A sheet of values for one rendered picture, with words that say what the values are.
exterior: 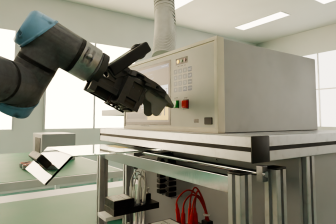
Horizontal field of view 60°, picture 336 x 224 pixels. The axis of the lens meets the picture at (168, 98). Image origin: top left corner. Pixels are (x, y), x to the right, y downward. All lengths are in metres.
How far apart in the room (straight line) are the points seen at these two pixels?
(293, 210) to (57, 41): 0.56
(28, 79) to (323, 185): 0.63
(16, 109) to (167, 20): 1.70
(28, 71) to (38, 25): 0.08
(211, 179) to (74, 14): 5.39
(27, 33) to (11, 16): 4.98
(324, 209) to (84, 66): 0.59
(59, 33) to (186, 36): 6.47
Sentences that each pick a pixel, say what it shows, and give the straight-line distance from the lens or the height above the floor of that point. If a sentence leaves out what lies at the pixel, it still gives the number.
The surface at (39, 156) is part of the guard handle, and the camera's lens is 0.74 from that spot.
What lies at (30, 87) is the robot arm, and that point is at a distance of 0.57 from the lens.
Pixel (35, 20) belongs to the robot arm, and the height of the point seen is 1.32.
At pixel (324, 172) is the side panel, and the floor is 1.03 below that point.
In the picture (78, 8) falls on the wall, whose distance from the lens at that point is 5.88.
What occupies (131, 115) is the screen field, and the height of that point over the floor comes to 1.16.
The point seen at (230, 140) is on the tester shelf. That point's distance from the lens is 0.55.
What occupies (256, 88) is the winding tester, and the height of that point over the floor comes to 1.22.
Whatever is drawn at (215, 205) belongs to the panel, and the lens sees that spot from 0.82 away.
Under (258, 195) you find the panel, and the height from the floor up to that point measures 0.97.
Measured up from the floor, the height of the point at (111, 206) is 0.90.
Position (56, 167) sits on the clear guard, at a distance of 0.71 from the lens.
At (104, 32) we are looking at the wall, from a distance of 5.93.
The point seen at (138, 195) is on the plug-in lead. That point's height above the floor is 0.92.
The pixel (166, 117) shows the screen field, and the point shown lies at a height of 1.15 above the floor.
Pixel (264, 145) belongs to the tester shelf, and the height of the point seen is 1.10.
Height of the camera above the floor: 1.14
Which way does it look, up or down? 4 degrees up
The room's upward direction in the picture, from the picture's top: straight up
